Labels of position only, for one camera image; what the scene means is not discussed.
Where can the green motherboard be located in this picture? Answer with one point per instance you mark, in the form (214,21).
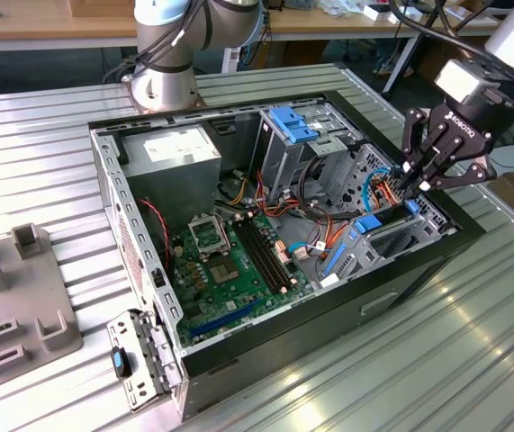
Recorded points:
(247,288)

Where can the hard disk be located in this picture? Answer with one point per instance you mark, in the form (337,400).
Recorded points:
(369,223)

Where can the grey parts rack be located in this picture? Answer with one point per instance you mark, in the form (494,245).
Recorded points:
(13,288)

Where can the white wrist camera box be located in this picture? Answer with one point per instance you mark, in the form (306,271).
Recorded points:
(461,78)

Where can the brown cardboard box on desk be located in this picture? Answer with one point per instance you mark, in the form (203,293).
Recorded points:
(99,8)

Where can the long wooden desk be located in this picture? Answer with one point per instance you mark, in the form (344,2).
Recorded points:
(315,23)

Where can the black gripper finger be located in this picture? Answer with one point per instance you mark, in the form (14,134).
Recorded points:
(412,135)
(481,173)

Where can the metal slot bracket plate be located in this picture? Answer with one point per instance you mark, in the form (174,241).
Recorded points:
(123,328)

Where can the metal optical drive cage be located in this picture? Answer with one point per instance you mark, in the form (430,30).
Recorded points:
(283,166)

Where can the grey power supply box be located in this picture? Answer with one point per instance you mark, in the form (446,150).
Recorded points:
(171,189)

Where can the blue expansion slot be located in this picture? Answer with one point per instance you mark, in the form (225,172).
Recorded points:
(225,319)

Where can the metal disk bay cage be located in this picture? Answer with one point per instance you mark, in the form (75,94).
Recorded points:
(364,252)

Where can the white box with dark lid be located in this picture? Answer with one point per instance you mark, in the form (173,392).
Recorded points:
(376,11)

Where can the black open PC case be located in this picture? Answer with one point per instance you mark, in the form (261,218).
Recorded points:
(306,324)

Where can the black RAM slot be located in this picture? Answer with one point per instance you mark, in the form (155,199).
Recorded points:
(257,256)
(263,256)
(274,254)
(268,255)

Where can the blue plastic drive latch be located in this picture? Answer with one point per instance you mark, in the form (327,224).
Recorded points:
(290,123)

